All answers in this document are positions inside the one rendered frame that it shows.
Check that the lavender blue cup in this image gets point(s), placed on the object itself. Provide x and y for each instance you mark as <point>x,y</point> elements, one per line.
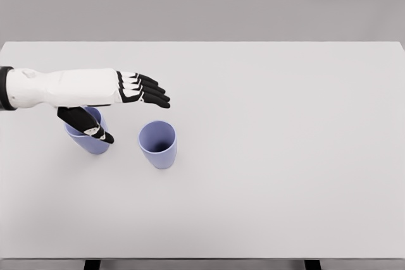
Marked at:
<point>95,143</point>
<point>157,145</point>

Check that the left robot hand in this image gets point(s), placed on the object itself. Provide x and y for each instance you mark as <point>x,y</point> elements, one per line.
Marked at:
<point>88,88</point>

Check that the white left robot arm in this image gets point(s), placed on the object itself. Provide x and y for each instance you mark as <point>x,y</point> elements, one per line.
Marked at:
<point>25,88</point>

